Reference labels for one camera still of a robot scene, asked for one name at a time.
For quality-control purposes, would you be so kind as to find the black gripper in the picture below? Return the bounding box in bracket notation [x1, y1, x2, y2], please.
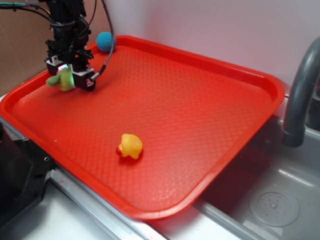
[44, 37, 96, 92]

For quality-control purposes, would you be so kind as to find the green plush frog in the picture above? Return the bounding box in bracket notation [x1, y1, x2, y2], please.
[45, 68, 76, 92]

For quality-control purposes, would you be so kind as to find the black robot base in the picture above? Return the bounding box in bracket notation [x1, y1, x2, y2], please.
[0, 124, 53, 230]

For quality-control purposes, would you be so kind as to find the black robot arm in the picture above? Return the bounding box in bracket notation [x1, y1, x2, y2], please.
[45, 0, 96, 91]

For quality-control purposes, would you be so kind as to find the blue crocheted ball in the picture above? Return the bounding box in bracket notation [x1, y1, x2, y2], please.
[96, 31, 117, 53]

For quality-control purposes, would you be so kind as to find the brown cardboard panel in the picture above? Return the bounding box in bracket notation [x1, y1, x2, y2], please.
[0, 0, 86, 97]

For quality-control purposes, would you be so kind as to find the yellow rubber duck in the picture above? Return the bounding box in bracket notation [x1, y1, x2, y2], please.
[116, 133, 143, 160]

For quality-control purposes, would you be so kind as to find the red plastic tray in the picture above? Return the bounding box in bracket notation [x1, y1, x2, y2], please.
[0, 36, 285, 221]

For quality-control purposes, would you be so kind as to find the grey toy sink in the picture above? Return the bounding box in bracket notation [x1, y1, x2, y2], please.
[149, 114, 320, 240]

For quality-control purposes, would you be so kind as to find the grey toy faucet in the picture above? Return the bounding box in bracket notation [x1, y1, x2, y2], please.
[281, 38, 320, 148]

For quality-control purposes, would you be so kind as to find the braided grey cable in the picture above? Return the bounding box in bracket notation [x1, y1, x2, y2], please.
[90, 0, 117, 82]

